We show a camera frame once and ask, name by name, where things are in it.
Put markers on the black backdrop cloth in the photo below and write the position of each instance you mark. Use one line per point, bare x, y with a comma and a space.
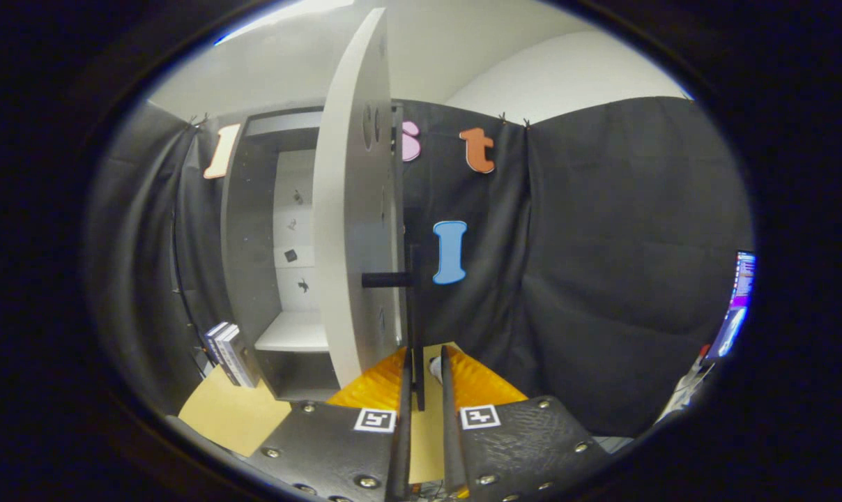
602, 244

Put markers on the computer monitor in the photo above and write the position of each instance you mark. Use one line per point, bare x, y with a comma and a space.
738, 300

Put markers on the white cabinet door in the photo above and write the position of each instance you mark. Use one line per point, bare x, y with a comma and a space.
344, 209

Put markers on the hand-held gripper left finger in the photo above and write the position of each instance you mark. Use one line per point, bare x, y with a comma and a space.
400, 453

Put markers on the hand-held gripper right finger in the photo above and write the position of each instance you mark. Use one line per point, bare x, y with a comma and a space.
452, 446

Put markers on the grey cabinet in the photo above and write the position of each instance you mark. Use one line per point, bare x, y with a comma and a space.
243, 244

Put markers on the white cabinet shelf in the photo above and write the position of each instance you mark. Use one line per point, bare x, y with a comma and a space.
292, 333

